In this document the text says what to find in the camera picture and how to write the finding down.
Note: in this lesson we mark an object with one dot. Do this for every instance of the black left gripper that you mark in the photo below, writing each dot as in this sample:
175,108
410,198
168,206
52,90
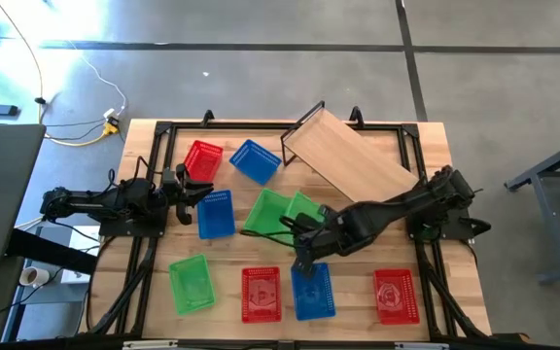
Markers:
175,195

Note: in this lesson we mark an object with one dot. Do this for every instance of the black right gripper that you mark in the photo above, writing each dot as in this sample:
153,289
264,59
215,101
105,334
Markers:
316,243

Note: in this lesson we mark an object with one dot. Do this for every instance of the blue plastic basket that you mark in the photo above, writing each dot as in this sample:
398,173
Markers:
216,216
255,162
315,296

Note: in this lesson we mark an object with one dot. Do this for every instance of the red plastic basket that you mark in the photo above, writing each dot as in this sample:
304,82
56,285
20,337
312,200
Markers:
396,297
260,295
203,161

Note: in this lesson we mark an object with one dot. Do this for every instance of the green plastic basket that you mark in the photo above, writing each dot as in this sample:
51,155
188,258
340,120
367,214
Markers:
302,206
266,214
191,286

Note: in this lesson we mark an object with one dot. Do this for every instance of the wooden shelf with black legs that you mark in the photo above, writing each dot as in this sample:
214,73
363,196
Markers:
348,155

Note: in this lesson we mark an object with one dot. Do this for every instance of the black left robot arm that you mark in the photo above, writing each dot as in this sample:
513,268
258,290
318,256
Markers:
115,201

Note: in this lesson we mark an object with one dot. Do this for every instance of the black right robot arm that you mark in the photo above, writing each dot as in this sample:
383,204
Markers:
387,214

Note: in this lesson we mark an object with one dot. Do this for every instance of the yellow power plug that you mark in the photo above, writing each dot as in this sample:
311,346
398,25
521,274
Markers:
111,128

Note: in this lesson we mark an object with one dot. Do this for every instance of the white box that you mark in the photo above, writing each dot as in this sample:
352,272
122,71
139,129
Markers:
83,238

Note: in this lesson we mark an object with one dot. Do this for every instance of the white power adapter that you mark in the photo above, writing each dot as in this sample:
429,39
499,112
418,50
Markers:
110,113

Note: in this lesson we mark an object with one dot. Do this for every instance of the black angled beam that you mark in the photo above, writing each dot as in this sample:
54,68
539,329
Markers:
51,250

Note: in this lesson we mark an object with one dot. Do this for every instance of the white paper cup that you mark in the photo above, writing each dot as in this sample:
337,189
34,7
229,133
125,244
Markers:
33,277

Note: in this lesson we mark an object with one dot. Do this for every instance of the grey flat monitor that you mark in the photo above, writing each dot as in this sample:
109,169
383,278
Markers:
3,185

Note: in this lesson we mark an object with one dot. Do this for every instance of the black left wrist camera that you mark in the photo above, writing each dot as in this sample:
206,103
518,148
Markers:
169,177

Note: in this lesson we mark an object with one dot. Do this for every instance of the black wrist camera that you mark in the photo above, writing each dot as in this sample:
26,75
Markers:
309,223
169,177

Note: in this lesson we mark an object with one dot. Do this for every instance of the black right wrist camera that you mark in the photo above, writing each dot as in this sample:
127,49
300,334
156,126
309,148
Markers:
309,223

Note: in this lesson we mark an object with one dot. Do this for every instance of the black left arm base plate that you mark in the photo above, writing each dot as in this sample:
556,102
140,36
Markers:
115,229

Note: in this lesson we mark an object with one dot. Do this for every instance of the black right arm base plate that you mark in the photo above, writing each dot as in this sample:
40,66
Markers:
455,233

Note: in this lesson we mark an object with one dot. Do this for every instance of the black aluminium table frame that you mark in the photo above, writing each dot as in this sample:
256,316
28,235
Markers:
411,130

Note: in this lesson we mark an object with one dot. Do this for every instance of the grey metal desk frame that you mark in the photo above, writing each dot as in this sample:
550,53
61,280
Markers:
542,219

